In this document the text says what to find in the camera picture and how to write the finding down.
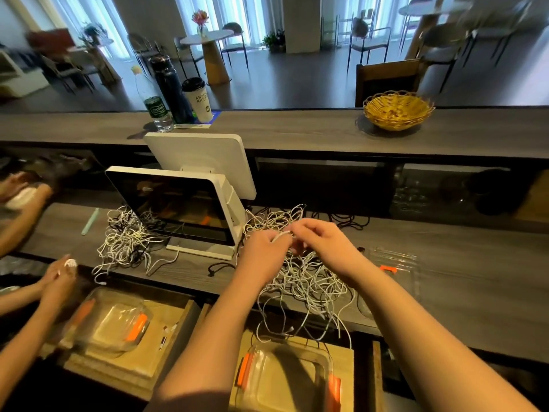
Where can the person's right hand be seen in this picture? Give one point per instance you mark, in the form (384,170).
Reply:
(334,249)

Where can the person's left hand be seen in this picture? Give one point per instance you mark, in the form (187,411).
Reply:
(268,257)

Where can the clear container drawer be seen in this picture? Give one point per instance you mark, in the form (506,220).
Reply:
(283,382)
(107,326)

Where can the person's left forearm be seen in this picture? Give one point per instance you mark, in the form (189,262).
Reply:
(214,347)

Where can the another person's forearm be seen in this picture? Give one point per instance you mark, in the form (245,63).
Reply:
(21,227)
(17,297)
(26,356)

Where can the person's right forearm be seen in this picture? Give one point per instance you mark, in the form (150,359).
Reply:
(429,347)

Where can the white touchscreen monitor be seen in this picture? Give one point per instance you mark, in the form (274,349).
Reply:
(176,206)

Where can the white customer display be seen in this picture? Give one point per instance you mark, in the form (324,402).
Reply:
(202,163)

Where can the grey wooden bar counter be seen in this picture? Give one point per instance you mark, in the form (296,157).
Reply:
(300,131)

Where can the wooden drawer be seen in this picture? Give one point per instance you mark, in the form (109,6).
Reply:
(365,373)
(167,339)

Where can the blue white notebook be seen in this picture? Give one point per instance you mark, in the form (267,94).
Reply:
(202,124)

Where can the yellow woven basket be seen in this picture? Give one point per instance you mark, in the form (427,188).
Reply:
(397,111)

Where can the white paper coffee cup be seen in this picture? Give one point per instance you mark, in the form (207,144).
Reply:
(198,100)

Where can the brown wooden chair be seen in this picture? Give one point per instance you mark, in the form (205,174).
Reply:
(386,77)

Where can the clear plastic water bottle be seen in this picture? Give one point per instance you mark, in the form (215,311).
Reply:
(154,103)

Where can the black thermos bottle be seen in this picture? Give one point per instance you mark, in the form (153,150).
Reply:
(171,86)

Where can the round wooden table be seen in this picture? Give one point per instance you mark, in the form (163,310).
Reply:
(210,55)
(429,8)

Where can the black metal chair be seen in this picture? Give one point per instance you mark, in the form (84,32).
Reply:
(367,34)
(442,38)
(233,38)

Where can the green potted plant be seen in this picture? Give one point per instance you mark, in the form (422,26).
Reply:
(274,40)

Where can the pink flower vase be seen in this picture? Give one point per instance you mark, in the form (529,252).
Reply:
(201,19)

